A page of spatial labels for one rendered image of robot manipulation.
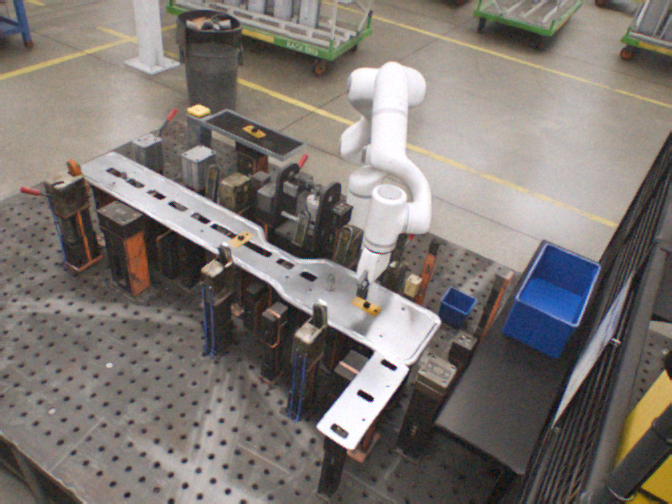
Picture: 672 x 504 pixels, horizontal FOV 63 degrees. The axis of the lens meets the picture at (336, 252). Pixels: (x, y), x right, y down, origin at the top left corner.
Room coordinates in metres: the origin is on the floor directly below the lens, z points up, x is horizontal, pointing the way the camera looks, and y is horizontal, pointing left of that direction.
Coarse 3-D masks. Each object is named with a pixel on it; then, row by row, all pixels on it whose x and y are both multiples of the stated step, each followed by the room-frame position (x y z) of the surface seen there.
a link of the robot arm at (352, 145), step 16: (352, 80) 1.52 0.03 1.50; (368, 80) 1.50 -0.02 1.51; (352, 96) 1.50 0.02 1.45; (368, 96) 1.49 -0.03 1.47; (368, 112) 1.54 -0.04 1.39; (352, 128) 1.73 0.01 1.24; (368, 128) 1.60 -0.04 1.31; (352, 144) 1.68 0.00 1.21; (368, 144) 1.65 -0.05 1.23; (352, 160) 1.71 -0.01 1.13
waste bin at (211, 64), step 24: (192, 24) 4.14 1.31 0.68; (216, 24) 4.18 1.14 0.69; (240, 24) 4.24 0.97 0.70; (192, 48) 3.96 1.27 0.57; (216, 48) 3.97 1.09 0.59; (240, 48) 4.18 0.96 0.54; (192, 72) 4.00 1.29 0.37; (216, 72) 3.99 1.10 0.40; (192, 96) 4.02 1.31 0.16; (216, 96) 4.01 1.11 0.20
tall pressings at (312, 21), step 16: (192, 0) 5.83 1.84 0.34; (224, 0) 6.04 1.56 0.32; (240, 0) 5.96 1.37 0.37; (256, 0) 5.84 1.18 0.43; (272, 0) 6.05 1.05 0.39; (288, 0) 5.73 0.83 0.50; (304, 0) 5.66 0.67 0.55; (320, 0) 5.66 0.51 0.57; (288, 16) 5.74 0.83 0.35; (304, 16) 5.65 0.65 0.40
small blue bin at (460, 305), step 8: (448, 296) 1.49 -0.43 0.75; (456, 296) 1.48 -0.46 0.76; (464, 296) 1.47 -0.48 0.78; (440, 304) 1.42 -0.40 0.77; (448, 304) 1.41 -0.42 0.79; (456, 304) 1.48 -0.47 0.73; (464, 304) 1.47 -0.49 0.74; (472, 304) 1.46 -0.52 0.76; (440, 312) 1.42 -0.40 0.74; (448, 312) 1.40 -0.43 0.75; (456, 312) 1.39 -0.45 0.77; (464, 312) 1.38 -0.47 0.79; (448, 320) 1.40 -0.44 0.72; (456, 320) 1.39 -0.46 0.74; (464, 320) 1.38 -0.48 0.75
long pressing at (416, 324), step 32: (96, 160) 1.66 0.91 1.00; (128, 160) 1.69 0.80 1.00; (128, 192) 1.50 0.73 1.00; (160, 192) 1.53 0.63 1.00; (192, 192) 1.55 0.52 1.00; (192, 224) 1.38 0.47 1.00; (224, 224) 1.40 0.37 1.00; (256, 224) 1.42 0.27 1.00; (256, 256) 1.27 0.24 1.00; (288, 256) 1.29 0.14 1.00; (288, 288) 1.15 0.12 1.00; (320, 288) 1.17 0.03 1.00; (352, 288) 1.19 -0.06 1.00; (384, 288) 1.21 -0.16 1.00; (352, 320) 1.06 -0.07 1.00; (384, 320) 1.08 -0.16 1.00; (416, 320) 1.10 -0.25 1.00; (384, 352) 0.97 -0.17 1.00; (416, 352) 0.98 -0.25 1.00
